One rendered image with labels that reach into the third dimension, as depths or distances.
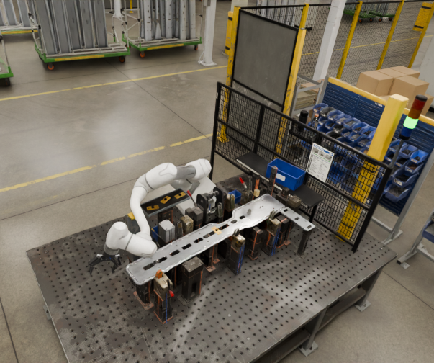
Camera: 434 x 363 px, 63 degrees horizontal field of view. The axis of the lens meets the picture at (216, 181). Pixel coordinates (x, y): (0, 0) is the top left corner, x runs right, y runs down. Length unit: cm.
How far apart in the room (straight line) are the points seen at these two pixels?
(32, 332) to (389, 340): 305
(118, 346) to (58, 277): 71
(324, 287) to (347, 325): 83
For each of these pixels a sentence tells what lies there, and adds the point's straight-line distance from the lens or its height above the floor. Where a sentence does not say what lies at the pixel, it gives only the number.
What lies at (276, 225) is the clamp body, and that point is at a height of 103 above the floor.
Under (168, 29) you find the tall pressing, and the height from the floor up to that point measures 53.
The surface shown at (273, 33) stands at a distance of 470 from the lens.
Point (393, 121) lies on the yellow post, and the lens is 273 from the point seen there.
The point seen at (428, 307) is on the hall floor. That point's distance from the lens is 420.
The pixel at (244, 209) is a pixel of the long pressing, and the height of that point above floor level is 100.
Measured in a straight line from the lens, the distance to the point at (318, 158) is 308.
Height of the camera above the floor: 282
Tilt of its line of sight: 35 degrees down
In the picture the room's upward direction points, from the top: 6 degrees clockwise
